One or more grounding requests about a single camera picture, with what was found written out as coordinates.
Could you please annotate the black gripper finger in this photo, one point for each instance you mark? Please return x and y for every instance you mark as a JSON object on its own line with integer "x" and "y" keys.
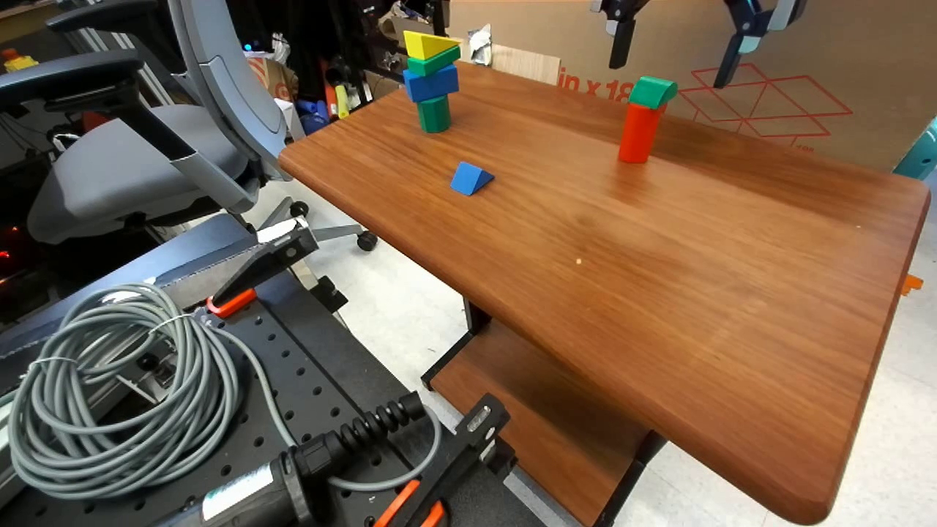
{"x": 622, "y": 32}
{"x": 748, "y": 32}

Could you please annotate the green arch block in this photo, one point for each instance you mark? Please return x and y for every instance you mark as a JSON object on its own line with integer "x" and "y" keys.
{"x": 650, "y": 90}

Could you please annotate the orange cylinder block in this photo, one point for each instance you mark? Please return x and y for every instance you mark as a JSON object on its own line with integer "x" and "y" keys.
{"x": 640, "y": 136}

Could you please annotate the flat green block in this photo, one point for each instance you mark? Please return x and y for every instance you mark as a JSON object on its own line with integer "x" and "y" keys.
{"x": 438, "y": 66}

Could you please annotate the yellow wedge block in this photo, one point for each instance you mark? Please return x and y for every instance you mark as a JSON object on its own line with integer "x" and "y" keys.
{"x": 424, "y": 45}

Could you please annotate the blue rectangular block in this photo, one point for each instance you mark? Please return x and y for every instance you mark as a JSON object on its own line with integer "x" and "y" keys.
{"x": 432, "y": 86}

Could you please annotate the green cylinder block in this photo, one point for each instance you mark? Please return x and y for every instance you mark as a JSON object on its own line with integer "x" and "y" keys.
{"x": 435, "y": 115}

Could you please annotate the blue wedge block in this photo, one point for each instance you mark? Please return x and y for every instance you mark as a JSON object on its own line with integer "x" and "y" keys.
{"x": 470, "y": 178}

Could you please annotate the large cardboard box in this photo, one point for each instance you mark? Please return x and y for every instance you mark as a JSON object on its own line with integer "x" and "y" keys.
{"x": 858, "y": 60}

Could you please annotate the teal plastic object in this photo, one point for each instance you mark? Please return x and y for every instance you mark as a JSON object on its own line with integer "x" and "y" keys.
{"x": 921, "y": 153}

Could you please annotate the small orange tag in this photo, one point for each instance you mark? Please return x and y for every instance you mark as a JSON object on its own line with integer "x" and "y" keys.
{"x": 908, "y": 285}

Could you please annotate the black clamp with orange trigger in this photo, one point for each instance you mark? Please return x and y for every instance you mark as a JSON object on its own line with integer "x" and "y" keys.
{"x": 265, "y": 257}
{"x": 455, "y": 456}

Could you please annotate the grey office chair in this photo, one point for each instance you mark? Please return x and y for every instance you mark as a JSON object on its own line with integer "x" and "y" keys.
{"x": 127, "y": 164}

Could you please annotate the black power plug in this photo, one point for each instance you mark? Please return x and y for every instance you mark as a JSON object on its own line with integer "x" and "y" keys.
{"x": 323, "y": 456}

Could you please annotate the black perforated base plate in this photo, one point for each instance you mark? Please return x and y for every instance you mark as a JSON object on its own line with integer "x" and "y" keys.
{"x": 294, "y": 369}

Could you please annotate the grey metal rail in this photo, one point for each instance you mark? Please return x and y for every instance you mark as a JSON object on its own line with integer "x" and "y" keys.
{"x": 146, "y": 268}

